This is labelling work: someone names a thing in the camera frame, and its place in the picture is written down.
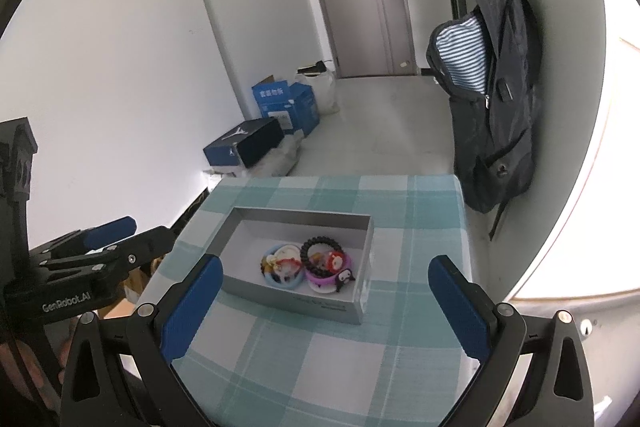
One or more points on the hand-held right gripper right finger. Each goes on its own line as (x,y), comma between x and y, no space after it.
(460,307)

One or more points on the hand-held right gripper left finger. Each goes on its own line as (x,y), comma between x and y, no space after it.
(195,307)

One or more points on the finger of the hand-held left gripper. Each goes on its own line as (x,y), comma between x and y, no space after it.
(110,228)
(150,242)

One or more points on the grey box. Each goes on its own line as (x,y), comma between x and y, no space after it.
(250,227)

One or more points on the small red hair clip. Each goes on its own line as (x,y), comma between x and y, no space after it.
(331,261)

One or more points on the person's left hand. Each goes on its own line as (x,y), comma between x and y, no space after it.
(35,367)

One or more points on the brown cardboard box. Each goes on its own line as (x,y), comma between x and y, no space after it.
(137,287)

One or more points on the black cartoon hair clip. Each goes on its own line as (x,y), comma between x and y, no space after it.
(345,279)

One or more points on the teal plaid tablecloth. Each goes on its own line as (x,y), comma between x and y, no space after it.
(350,357)

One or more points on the dark blue shoe box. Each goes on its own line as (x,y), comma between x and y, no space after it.
(245,144)

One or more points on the clear plastic wrapped package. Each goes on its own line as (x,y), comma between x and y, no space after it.
(280,157)

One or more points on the black backpack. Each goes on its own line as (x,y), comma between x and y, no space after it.
(505,132)

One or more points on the blue cardboard box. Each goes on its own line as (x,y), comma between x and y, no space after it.
(285,107)

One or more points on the white plastic bag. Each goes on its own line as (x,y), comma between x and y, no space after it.
(325,92)

